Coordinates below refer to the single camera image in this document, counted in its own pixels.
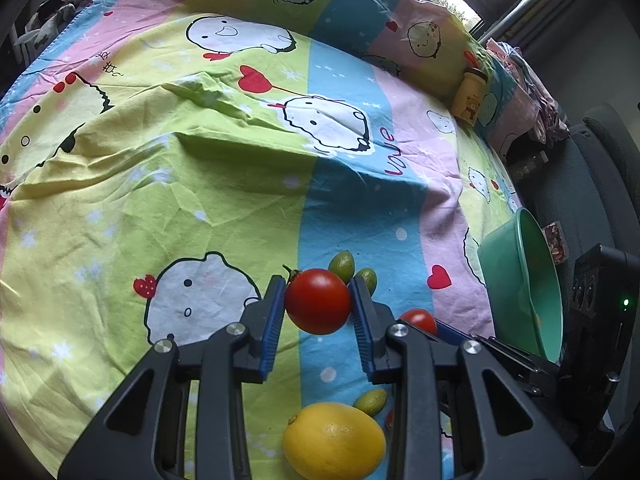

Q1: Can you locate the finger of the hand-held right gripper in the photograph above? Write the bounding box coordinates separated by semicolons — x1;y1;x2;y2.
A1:
434;319;561;398

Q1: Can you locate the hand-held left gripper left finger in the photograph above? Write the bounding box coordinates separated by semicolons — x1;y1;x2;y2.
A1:
57;274;288;480

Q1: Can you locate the clear box of nuts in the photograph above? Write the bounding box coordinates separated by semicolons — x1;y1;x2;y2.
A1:
542;222;568;263

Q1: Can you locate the printed cartoon blanket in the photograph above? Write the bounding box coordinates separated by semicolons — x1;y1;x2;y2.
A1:
0;0;566;480

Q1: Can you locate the yellow lemon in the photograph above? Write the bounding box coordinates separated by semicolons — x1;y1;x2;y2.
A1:
281;402;387;480

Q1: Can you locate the dark glass bottle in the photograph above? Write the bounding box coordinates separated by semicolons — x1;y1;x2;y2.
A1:
515;150;551;181

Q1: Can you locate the pink floral clothes pile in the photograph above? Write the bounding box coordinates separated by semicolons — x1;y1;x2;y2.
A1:
485;37;571;146

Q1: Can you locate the green plastic bowl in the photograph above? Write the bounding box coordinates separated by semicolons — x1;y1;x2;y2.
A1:
476;206;564;363

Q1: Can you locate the white patterned cloth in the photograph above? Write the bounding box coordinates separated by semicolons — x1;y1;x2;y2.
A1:
15;2;76;56

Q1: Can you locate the yellow bear-print bottle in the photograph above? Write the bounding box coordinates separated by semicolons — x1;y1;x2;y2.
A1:
450;66;488;126

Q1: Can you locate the grey sofa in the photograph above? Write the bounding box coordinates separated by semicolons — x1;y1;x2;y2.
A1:
515;102;640;281

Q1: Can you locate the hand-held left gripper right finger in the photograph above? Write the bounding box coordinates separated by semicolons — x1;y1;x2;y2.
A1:
347;276;586;480

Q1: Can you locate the green olive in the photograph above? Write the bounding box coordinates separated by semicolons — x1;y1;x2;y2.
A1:
353;390;389;417
354;267;378;296
327;250;356;283

